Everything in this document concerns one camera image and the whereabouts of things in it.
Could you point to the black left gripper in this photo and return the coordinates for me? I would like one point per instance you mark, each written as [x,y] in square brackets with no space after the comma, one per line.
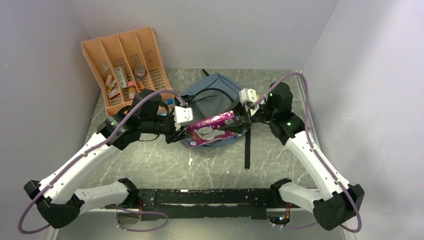
[176,136]

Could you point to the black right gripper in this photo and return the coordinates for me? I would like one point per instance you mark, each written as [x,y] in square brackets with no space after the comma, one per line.
[238,127]

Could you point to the purple picture book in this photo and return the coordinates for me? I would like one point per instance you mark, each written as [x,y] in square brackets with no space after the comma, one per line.
[207,130]

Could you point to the blue grey student backpack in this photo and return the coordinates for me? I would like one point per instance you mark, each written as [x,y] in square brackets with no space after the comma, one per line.
[211,96]

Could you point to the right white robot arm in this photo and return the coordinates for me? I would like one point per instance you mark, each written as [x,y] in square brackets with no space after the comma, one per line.
[336,200]

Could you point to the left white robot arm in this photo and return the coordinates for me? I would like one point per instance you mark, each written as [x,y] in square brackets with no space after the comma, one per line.
[59,197]

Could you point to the pink capped glue bottle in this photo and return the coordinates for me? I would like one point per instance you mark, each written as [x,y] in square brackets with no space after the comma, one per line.
[132,89]

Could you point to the red white small box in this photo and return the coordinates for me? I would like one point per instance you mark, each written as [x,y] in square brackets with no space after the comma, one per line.
[113,94]

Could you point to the grey round jar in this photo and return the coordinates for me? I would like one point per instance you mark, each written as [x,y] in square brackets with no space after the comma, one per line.
[140,71]

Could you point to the tall white carton box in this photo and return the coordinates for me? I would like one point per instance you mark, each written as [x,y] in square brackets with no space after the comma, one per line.
[121,77]

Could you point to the peach plastic file organizer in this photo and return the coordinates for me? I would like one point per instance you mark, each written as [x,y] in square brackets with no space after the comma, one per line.
[126,50]

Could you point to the black mounting base rail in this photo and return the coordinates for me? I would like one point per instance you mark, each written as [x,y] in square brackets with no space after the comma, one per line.
[253,203]

